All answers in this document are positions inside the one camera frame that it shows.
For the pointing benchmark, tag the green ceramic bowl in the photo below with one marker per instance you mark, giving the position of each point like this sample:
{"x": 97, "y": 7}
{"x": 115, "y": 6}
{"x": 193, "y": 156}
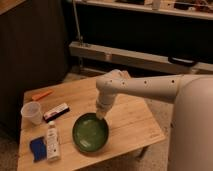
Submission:
{"x": 89, "y": 133}

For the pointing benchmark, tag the blue folded cloth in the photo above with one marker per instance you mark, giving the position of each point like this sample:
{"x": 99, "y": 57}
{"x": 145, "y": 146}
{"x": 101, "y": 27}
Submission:
{"x": 38, "y": 149}

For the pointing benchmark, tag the white gripper finger tip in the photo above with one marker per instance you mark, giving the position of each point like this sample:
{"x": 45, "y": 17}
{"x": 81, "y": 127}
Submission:
{"x": 100, "y": 114}

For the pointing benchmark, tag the white wooden shelf beam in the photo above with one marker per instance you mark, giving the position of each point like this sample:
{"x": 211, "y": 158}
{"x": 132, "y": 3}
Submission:
{"x": 135, "y": 59}

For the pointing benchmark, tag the black handle on shelf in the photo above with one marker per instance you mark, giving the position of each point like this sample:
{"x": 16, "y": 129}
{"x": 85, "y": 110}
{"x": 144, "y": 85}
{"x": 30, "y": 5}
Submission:
{"x": 182, "y": 62}

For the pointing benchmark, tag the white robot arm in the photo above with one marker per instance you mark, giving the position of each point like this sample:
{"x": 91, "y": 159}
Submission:
{"x": 182, "y": 103}

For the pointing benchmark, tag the metal stand pole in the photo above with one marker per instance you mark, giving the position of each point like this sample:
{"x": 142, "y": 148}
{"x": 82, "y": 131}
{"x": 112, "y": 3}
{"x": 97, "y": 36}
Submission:
{"x": 79, "y": 37}

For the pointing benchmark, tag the black white red box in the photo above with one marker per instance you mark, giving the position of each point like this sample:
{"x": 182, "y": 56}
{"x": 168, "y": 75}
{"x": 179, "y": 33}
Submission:
{"x": 56, "y": 112}

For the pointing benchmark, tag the translucent plastic cup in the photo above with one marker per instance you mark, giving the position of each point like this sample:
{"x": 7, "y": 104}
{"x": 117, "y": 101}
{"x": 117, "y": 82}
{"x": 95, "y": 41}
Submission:
{"x": 32, "y": 112}

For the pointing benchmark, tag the small wooden table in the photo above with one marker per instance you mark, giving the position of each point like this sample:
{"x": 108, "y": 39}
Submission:
{"x": 131, "y": 127}

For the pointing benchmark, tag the white tube bottle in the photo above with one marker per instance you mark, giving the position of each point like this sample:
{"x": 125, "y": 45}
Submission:
{"x": 52, "y": 142}

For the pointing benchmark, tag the orange marker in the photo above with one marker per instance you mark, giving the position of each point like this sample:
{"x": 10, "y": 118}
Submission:
{"x": 41, "y": 95}

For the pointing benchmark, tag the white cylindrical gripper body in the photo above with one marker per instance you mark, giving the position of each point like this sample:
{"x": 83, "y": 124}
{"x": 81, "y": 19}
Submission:
{"x": 105, "y": 101}

